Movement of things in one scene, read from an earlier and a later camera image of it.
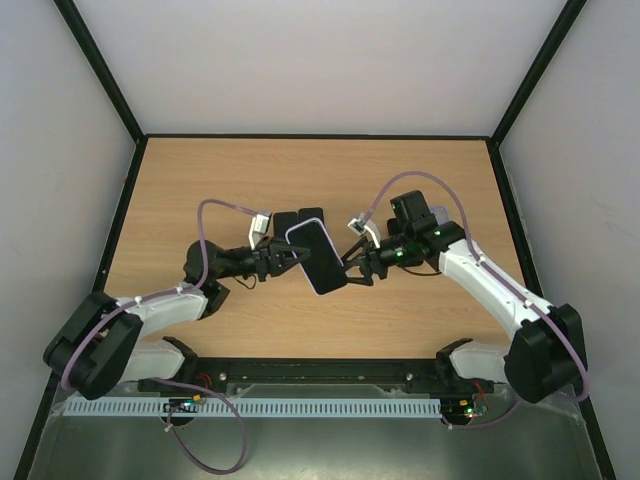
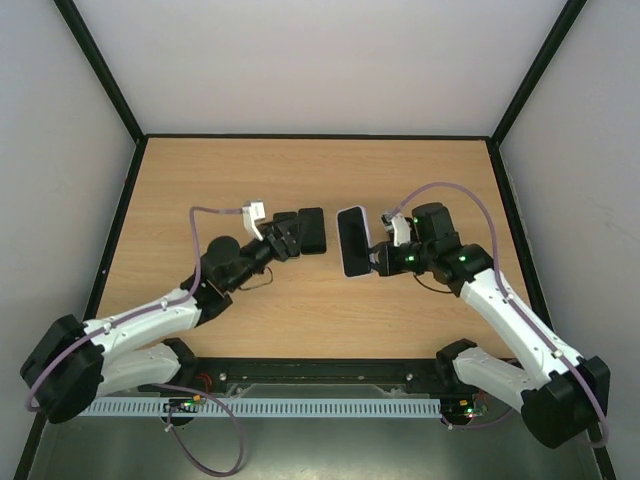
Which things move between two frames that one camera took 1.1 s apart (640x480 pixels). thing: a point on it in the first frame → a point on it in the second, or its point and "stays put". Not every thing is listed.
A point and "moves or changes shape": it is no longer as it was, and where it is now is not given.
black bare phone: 282,222 stays put
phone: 324,267 moves or changes shape
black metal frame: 492,138 stays put
